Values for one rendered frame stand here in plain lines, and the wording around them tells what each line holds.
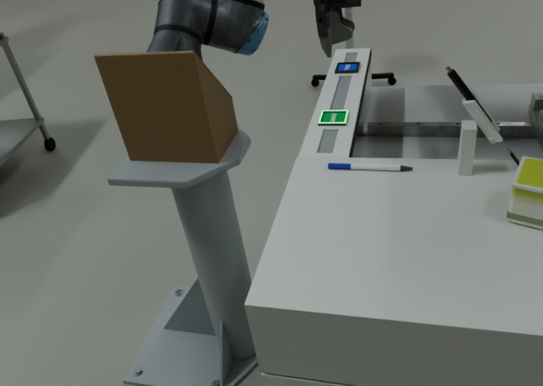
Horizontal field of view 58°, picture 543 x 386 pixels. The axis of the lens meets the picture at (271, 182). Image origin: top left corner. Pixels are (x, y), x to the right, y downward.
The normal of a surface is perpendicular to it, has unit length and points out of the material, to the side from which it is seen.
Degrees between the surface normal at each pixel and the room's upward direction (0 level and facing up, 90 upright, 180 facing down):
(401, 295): 0
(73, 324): 0
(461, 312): 0
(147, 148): 90
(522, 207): 90
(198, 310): 90
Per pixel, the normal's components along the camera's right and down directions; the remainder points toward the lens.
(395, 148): -0.13, -0.81
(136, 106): -0.25, 0.58
